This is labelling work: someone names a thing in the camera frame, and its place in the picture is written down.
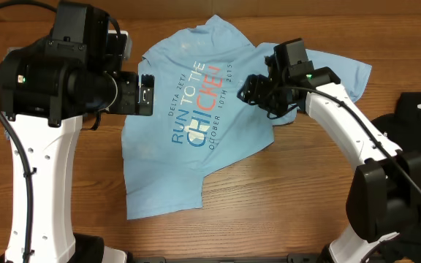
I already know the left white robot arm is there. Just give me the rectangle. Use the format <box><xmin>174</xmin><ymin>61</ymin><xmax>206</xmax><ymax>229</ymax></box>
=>
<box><xmin>0</xmin><ymin>1</ymin><xmax>154</xmax><ymax>263</ymax></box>

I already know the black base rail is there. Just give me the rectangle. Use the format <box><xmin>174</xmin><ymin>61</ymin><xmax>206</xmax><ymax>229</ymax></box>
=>
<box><xmin>132</xmin><ymin>254</ymin><xmax>325</xmax><ymax>263</ymax></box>

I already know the light blue printed t-shirt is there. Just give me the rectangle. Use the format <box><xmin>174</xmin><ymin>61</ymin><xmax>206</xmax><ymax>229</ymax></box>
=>
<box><xmin>121</xmin><ymin>14</ymin><xmax>373</xmax><ymax>221</ymax></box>

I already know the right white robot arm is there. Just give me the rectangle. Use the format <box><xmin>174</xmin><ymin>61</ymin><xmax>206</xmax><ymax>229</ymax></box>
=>
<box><xmin>237</xmin><ymin>39</ymin><xmax>421</xmax><ymax>262</ymax></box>

